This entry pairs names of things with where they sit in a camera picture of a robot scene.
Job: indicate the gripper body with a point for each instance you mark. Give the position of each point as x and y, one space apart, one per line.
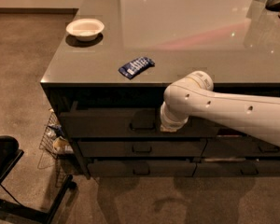
171 124

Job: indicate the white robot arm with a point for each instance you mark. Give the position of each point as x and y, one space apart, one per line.
193 96

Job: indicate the blue snack packet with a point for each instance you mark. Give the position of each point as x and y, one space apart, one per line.
135 67

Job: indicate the grey counter cabinet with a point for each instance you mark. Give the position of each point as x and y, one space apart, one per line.
236 42

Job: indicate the white bowl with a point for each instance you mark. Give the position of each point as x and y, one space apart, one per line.
85 29

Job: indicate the wire basket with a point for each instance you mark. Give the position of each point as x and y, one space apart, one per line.
50 158

